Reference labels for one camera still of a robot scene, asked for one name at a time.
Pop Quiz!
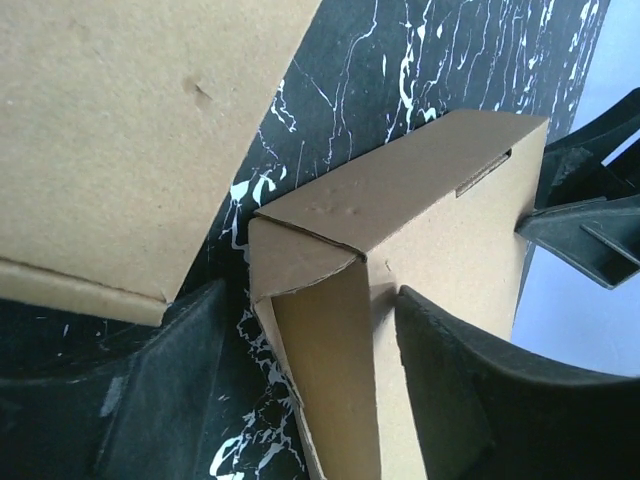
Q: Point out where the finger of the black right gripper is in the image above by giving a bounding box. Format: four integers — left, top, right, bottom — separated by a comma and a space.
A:
516, 195, 639, 290
535, 88, 639, 209

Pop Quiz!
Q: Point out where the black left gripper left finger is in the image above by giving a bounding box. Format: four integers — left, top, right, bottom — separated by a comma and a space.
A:
1, 280, 227, 479

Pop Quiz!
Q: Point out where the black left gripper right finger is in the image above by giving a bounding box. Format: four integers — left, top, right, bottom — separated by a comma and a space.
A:
395, 286, 639, 479

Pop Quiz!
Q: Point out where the closed brown cardboard box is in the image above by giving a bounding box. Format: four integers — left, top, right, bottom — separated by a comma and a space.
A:
1, 1, 318, 326

